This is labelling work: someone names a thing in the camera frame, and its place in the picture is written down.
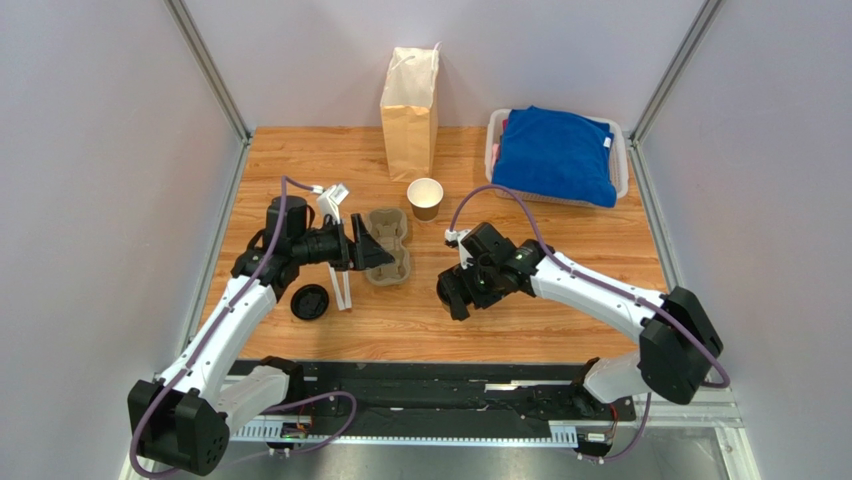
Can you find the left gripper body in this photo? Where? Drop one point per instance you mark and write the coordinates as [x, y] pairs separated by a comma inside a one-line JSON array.
[[327, 246]]

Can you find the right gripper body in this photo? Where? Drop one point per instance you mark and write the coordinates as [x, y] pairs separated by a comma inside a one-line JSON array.
[[456, 292]]

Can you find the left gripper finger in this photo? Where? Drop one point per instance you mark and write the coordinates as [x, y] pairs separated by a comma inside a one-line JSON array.
[[366, 257], [362, 239]]

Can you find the grey pulp cup carrier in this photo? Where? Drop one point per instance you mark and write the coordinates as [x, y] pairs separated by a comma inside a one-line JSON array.
[[389, 227]]

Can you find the paper coffee cup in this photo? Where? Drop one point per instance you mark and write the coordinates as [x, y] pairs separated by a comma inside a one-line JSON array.
[[425, 196]]

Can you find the brown paper bag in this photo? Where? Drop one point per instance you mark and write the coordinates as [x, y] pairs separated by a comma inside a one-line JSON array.
[[409, 112]]

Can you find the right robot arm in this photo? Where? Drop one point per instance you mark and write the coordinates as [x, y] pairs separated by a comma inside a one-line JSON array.
[[677, 345]]

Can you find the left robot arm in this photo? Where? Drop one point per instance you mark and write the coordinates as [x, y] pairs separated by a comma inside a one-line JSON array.
[[184, 420]]

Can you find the white wrapped straw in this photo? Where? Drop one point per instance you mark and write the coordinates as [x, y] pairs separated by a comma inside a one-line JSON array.
[[346, 300], [338, 293]]

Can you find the blue folded towel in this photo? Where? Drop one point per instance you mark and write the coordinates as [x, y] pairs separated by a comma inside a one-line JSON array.
[[556, 154]]

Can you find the white plastic basket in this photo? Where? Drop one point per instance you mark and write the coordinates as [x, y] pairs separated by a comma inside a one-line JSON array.
[[619, 172]]

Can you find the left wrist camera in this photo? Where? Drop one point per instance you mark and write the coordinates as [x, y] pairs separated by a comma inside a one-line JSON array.
[[329, 203]]

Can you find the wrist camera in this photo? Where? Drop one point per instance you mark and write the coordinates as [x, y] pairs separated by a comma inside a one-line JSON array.
[[453, 239], [329, 203]]

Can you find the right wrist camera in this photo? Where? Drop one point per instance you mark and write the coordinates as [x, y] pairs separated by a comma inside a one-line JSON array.
[[453, 239]]

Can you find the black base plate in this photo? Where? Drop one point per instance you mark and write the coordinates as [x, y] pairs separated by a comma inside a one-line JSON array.
[[426, 399]]

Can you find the aluminium frame rail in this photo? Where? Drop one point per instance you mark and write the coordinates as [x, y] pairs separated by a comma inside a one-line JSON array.
[[439, 426]]

